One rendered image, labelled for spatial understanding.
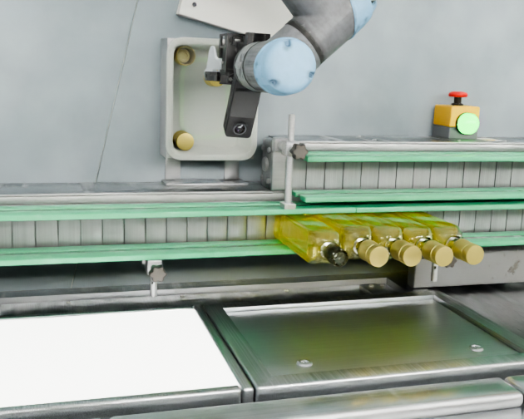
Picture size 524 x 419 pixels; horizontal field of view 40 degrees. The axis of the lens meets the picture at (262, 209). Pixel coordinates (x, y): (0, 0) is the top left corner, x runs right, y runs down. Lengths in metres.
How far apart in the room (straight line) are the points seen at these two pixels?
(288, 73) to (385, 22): 0.62
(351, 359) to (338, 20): 0.48
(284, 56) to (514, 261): 0.85
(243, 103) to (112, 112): 0.34
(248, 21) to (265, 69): 0.47
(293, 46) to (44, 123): 0.60
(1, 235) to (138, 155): 0.31
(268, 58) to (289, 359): 0.43
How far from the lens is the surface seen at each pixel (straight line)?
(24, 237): 1.30
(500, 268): 1.61
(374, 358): 1.08
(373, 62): 1.54
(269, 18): 1.43
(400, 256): 1.16
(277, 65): 0.95
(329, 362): 1.06
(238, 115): 1.16
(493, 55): 1.68
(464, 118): 1.54
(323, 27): 1.00
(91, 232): 1.30
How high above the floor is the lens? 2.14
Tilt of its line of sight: 70 degrees down
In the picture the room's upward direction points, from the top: 125 degrees clockwise
